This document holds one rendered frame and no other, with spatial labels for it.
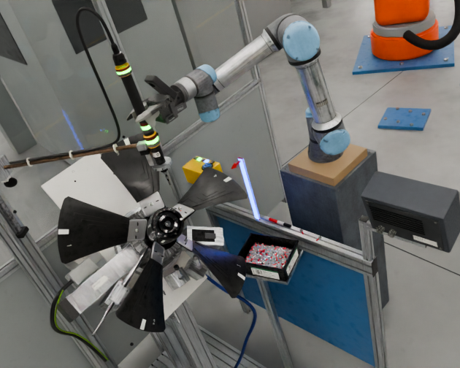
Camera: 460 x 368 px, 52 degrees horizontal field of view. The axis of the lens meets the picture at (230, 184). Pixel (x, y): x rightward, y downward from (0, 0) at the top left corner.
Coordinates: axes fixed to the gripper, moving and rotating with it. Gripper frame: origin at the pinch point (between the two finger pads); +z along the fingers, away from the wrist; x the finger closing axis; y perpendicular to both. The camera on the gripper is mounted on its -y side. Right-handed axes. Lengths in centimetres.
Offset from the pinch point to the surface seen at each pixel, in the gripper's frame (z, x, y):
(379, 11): -358, 110, 105
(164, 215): 5.5, -3.5, 35.6
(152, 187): 0.4, 5.6, 29.6
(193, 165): -37, 33, 53
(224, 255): -6, -13, 61
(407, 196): -36, -71, 36
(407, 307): -86, -44, 160
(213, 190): -18.5, -2.5, 42.3
